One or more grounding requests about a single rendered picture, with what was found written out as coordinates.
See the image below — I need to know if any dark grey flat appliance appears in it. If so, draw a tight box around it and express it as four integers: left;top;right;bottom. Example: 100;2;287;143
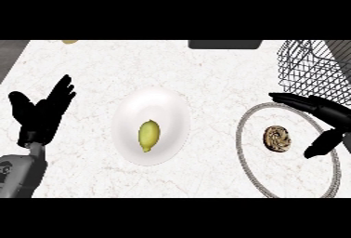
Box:
187;40;264;50

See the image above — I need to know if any yellow-green lemon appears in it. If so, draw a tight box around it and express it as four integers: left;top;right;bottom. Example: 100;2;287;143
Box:
137;119;162;153

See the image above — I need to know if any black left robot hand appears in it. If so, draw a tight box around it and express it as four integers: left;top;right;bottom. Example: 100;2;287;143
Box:
7;73;78;149

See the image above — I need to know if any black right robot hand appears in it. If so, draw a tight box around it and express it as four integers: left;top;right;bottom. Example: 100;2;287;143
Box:
267;92;351;160

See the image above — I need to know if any white oval plate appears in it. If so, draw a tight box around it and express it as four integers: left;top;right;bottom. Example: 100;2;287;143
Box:
109;86;191;166

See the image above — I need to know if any black wire basket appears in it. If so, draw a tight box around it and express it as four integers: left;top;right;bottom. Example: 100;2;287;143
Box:
275;40;351;108

